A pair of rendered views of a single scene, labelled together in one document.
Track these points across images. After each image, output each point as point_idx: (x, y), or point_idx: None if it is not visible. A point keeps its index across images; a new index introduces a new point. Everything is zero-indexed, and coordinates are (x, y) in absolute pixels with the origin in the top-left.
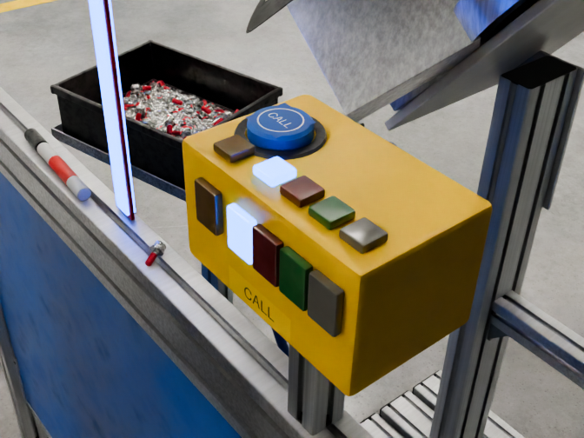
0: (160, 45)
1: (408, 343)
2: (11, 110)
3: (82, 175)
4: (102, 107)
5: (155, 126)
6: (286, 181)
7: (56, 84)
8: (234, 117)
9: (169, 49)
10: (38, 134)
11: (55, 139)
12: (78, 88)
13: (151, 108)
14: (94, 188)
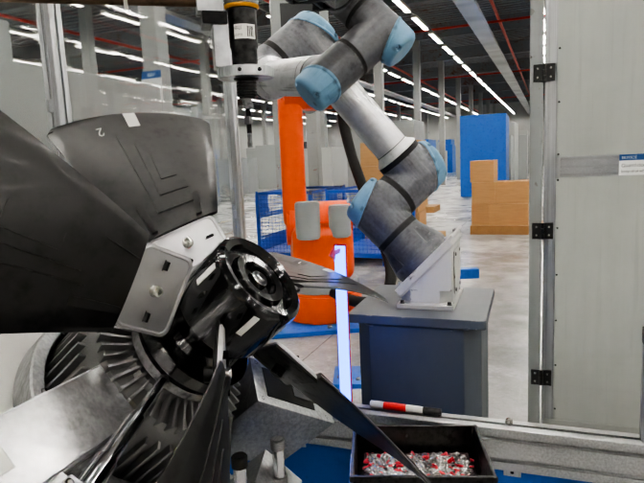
0: (481, 475)
1: None
2: (481, 423)
3: (389, 413)
4: (425, 425)
5: (416, 463)
6: None
7: (474, 425)
8: (352, 447)
9: (470, 475)
10: (431, 409)
11: (431, 420)
12: (476, 443)
13: (439, 472)
14: (376, 411)
